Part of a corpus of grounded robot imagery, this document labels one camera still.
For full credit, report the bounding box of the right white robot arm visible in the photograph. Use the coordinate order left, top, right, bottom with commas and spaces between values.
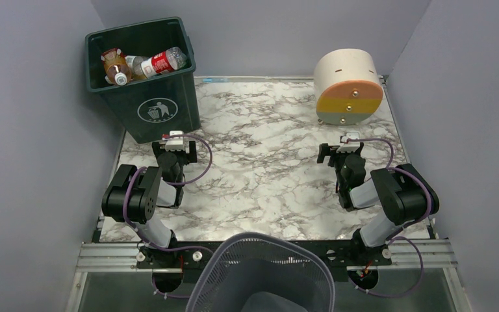
316, 138, 440, 255

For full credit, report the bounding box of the grey mesh basket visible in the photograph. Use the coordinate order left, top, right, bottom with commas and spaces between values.
186, 232, 336, 311

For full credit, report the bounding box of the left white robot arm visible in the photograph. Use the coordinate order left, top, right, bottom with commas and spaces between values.
101, 138, 198, 251

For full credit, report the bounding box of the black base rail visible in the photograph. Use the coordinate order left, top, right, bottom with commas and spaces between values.
136, 240, 392, 283

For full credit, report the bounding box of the amber red-label bottle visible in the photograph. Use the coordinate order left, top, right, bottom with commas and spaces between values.
100, 48, 133, 86

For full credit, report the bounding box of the cream cylindrical drum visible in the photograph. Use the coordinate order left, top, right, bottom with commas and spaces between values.
313, 48, 384, 126

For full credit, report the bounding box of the aluminium frame rail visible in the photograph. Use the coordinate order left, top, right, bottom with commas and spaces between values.
76, 242, 139, 272

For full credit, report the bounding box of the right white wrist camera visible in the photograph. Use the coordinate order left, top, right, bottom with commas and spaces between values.
336, 133, 361, 153

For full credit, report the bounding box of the clear bottle red green label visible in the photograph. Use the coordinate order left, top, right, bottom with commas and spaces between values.
132, 47, 188, 80

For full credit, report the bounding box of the dark green trash bin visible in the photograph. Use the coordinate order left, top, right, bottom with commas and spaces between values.
84, 16, 201, 144

